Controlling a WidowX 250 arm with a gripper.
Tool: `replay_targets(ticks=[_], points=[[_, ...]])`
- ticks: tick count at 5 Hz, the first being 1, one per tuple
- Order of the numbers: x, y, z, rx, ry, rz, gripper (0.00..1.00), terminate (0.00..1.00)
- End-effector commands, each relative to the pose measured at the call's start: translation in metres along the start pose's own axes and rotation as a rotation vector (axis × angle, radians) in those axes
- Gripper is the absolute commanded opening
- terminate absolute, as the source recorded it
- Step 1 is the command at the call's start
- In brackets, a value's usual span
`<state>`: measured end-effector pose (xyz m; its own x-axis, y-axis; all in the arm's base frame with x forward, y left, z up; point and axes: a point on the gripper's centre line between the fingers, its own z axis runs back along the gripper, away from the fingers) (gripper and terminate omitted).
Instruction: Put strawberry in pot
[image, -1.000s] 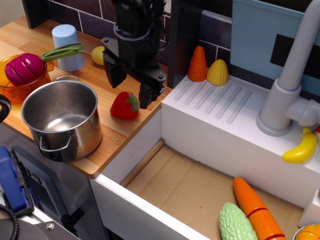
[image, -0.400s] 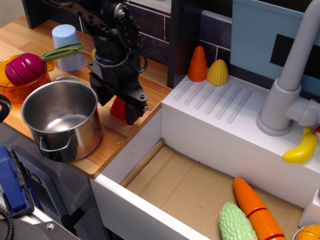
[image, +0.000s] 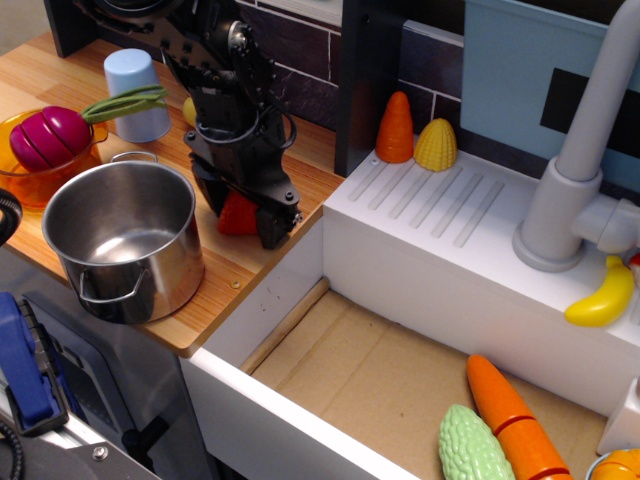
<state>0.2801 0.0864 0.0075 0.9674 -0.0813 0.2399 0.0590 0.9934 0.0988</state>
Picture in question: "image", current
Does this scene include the purple toy radish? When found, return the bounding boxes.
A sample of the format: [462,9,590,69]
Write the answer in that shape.
[8,84,170,174]

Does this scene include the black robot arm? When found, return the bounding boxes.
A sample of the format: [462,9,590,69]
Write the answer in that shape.
[75,1,302,249]

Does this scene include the yellow toy banana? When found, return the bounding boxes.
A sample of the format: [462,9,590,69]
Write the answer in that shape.
[564,256,635,328]

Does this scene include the large orange toy carrot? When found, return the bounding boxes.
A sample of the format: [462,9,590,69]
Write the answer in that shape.
[466,355,572,479]

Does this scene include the light blue wall panel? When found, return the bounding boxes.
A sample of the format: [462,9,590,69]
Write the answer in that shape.
[459,0,640,194]

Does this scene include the white toy sink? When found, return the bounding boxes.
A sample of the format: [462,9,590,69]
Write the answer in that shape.
[181,153,639,479]

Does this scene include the orange transparent bowl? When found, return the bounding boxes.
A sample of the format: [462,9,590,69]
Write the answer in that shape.
[1,110,109,210]

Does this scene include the yellow toy potato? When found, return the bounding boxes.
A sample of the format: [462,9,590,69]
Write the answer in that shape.
[182,97,196,127]

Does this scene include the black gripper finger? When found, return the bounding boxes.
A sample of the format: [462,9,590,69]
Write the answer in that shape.
[191,157,229,216]
[256,203,302,250]

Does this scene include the orange toy fruit in bowl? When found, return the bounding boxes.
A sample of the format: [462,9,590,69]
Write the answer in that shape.
[590,449,639,480]

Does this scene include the orange toy carrot tip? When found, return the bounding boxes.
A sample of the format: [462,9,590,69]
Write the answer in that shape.
[375,91,414,164]

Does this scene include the blue clamp tool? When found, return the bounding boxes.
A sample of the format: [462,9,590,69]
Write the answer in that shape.
[1,292,68,437]

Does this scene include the green toy bitter gourd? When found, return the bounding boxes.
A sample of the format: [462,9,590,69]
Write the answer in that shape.
[438,404,515,479]

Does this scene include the black coiled cable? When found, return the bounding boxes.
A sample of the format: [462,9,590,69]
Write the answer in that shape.
[0,419,25,480]

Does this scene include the red toy strawberry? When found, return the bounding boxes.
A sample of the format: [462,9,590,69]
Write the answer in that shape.
[217,190,258,235]

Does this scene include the stainless steel pot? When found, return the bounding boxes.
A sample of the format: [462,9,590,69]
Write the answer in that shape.
[41,160,205,325]

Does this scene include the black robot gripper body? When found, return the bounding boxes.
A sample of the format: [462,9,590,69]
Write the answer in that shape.
[184,88,300,206]

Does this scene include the grey toy faucet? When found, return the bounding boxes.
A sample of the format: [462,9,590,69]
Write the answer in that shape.
[513,1,639,272]

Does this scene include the yellow toy corn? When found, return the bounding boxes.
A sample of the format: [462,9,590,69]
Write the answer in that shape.
[414,118,458,172]

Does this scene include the light blue plastic cup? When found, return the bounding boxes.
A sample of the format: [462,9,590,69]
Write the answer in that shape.
[103,49,171,144]

